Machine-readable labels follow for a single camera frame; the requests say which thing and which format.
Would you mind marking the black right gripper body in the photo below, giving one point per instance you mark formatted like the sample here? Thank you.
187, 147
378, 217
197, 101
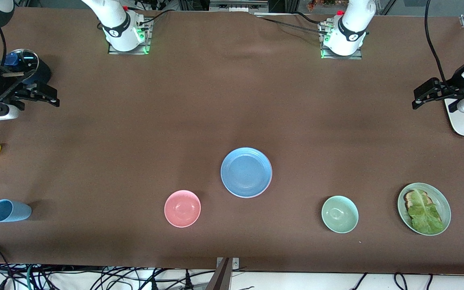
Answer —
1, 89

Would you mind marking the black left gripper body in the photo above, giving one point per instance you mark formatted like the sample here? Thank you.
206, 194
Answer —
453, 89

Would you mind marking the blue shallow plate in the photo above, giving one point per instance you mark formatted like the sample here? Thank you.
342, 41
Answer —
246, 172

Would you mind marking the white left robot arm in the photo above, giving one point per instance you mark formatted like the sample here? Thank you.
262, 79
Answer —
351, 24

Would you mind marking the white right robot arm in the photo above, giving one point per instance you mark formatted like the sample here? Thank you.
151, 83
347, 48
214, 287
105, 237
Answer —
115, 20

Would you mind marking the dark blue saucepan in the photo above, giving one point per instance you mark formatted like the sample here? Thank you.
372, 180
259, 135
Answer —
43, 72

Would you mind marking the glass lid blue knob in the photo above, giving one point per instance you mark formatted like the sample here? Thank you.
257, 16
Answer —
26, 60

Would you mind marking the toasted bread slice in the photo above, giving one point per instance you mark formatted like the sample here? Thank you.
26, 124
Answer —
408, 197

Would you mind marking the green shallow plate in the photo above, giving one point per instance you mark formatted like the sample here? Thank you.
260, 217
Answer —
443, 201

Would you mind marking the green lettuce leaf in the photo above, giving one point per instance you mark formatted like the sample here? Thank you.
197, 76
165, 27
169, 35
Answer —
425, 215

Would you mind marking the blue plastic cup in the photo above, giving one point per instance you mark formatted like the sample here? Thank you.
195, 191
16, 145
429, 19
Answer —
10, 210

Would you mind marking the orange background object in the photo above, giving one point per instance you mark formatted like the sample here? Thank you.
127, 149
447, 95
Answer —
316, 4

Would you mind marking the green deep bowl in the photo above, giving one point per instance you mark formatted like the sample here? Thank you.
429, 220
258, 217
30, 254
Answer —
340, 214

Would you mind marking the brown table cloth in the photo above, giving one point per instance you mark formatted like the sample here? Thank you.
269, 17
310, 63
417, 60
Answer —
216, 100

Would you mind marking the pink deep bowl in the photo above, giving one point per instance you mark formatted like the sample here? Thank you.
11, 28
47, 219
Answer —
182, 208

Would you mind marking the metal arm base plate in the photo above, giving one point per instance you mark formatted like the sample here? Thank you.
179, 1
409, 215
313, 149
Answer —
145, 40
355, 55

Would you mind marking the aluminium frame rail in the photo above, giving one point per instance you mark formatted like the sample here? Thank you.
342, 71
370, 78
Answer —
236, 6

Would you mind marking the dark camera mount bar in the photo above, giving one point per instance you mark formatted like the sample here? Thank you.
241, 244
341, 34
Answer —
220, 278

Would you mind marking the metal mount bracket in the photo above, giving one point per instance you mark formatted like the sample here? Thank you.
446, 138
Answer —
236, 264

